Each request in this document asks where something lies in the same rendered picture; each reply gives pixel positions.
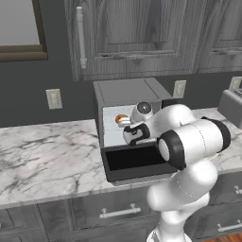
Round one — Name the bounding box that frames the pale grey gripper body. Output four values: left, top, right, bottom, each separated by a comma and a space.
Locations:
118, 116, 132, 128

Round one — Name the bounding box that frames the orange toasted bread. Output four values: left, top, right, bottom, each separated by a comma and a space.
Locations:
114, 113, 128, 125

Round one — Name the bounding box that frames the grey toaster oven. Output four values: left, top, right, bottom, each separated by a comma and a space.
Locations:
92, 77, 174, 149

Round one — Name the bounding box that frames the black toaster oven door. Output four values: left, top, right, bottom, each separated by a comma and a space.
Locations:
100, 142, 180, 187

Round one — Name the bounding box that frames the grey toaster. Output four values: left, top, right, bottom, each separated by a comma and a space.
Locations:
216, 88, 242, 130

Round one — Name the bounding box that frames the grey wood cupboard door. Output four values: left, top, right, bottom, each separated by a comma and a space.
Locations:
195, 0, 242, 75
63, 0, 208, 82

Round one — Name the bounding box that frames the grey drawer front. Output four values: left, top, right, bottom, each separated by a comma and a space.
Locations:
192, 206, 242, 241
71, 226, 160, 242
208, 170, 242, 206
0, 203, 43, 242
67, 188, 160, 233

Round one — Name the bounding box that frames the brown framed window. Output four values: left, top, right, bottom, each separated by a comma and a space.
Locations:
0, 0, 49, 62

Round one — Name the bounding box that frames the white wall outlet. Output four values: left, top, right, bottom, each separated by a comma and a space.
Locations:
228, 76, 242, 93
172, 79, 187, 99
44, 88, 63, 111

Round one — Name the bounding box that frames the white cupboard door handle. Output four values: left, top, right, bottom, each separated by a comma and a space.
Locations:
76, 6, 88, 70

